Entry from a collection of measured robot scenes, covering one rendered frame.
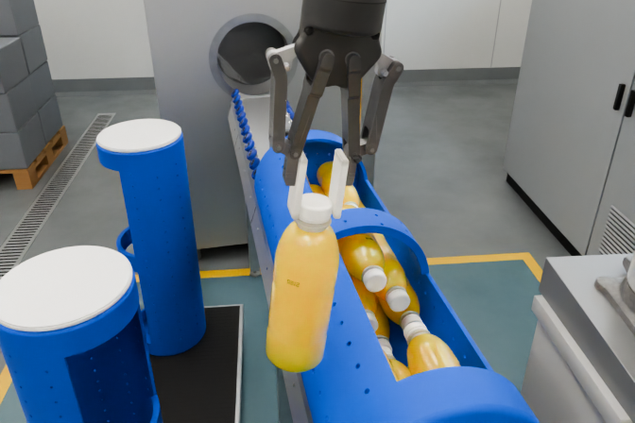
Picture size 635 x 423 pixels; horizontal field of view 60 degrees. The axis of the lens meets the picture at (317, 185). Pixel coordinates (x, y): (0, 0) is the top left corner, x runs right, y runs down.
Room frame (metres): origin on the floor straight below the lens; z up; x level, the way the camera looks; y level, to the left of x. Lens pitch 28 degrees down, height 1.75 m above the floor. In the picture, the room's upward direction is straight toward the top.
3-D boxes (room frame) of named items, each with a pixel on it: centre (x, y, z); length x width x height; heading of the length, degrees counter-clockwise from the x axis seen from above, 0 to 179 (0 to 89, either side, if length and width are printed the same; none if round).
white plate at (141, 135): (1.74, 0.61, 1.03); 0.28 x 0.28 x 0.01
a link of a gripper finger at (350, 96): (0.52, -0.03, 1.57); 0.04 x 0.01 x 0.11; 14
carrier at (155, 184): (1.74, 0.61, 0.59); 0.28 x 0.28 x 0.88
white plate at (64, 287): (0.93, 0.53, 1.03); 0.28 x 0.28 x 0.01
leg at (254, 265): (2.34, 0.33, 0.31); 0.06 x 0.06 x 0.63; 12
